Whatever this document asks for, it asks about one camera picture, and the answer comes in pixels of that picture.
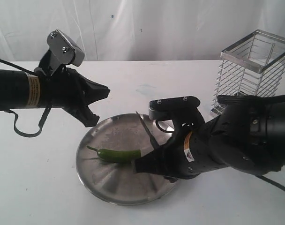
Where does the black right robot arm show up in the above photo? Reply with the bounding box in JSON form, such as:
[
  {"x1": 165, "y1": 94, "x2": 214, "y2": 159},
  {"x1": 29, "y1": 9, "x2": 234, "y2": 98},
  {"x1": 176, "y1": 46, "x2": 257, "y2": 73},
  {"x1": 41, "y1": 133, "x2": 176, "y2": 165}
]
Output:
[{"x1": 133, "y1": 95, "x2": 285, "y2": 180}]

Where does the green chili pepper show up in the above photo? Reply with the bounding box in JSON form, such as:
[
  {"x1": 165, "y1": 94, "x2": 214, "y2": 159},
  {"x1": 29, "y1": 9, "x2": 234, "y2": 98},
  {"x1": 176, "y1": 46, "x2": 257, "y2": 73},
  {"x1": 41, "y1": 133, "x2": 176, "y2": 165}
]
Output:
[{"x1": 86, "y1": 146, "x2": 142, "y2": 163}]

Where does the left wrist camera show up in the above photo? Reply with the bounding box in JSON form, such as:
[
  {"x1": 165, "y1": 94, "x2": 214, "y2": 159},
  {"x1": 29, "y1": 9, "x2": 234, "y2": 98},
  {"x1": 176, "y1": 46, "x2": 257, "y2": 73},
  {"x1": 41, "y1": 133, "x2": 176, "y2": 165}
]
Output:
[{"x1": 47, "y1": 29, "x2": 85, "y2": 67}]

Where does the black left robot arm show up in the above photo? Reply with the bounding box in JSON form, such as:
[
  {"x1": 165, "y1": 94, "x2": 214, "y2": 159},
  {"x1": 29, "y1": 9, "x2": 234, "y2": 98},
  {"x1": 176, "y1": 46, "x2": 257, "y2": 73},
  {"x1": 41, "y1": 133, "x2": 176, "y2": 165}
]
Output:
[{"x1": 0, "y1": 67, "x2": 110, "y2": 127}]

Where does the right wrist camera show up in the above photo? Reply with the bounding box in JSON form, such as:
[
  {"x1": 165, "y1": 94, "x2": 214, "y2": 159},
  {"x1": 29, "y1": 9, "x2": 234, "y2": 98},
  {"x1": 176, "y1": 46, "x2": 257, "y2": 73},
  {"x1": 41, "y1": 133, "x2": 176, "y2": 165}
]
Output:
[{"x1": 149, "y1": 96, "x2": 201, "y2": 121}]

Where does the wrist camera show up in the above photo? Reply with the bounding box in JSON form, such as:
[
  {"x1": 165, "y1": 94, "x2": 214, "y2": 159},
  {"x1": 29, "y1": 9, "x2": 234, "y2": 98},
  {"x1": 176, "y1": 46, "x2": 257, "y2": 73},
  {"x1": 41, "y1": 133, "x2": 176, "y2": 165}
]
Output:
[
  {"x1": 149, "y1": 96, "x2": 201, "y2": 121},
  {"x1": 47, "y1": 29, "x2": 85, "y2": 67}
]

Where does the black knife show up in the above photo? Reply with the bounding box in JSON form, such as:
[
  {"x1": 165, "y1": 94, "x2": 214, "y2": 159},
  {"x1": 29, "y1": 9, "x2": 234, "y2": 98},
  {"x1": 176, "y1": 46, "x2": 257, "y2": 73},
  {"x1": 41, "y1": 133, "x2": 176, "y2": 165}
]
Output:
[{"x1": 136, "y1": 111, "x2": 160, "y2": 150}]

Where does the round steel plate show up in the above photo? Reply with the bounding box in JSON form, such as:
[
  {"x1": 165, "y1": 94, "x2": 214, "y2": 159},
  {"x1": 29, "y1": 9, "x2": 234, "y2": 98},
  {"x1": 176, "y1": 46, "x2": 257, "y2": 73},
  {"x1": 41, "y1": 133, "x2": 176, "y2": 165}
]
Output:
[{"x1": 76, "y1": 113, "x2": 179, "y2": 205}]

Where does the chrome wire utensil holder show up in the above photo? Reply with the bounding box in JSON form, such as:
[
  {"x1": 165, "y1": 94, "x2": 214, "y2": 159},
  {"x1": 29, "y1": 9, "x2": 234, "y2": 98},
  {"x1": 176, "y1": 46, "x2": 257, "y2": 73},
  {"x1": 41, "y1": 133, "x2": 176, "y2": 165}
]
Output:
[{"x1": 210, "y1": 30, "x2": 285, "y2": 116}]

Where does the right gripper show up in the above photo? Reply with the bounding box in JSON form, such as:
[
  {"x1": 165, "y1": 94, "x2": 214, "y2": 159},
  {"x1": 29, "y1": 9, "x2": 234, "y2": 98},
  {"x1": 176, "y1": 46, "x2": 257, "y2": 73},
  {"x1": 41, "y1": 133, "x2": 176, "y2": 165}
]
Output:
[{"x1": 134, "y1": 126, "x2": 196, "y2": 183}]

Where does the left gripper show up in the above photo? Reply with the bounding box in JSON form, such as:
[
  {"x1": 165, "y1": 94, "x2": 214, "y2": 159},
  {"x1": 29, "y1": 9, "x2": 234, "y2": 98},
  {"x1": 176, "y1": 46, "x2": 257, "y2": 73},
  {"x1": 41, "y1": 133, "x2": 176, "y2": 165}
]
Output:
[{"x1": 39, "y1": 67, "x2": 110, "y2": 128}]

